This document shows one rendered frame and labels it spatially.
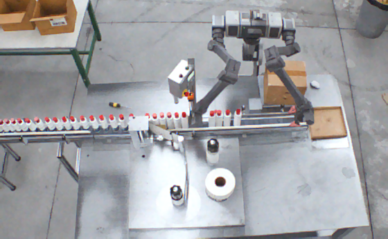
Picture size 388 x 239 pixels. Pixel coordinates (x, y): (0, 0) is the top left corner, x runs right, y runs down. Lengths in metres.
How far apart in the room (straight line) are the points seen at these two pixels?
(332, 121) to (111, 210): 1.83
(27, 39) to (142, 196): 2.02
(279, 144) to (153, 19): 2.50
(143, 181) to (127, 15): 2.63
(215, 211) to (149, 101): 1.05
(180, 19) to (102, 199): 2.65
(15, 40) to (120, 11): 1.55
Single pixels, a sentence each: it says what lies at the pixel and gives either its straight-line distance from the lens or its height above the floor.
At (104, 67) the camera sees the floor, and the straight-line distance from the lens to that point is 4.67.
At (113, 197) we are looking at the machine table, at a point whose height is 0.83.
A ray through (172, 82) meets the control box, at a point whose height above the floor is 1.44.
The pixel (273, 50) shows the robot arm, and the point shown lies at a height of 1.69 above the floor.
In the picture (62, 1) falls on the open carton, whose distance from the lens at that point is 4.13.
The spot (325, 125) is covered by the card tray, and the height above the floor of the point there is 0.83.
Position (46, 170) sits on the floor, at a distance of 4.24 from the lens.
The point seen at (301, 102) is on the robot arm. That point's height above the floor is 1.42.
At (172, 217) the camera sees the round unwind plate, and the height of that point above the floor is 0.89.
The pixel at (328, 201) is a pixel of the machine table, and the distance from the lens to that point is 3.09.
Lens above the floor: 3.66
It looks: 59 degrees down
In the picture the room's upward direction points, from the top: 3 degrees counter-clockwise
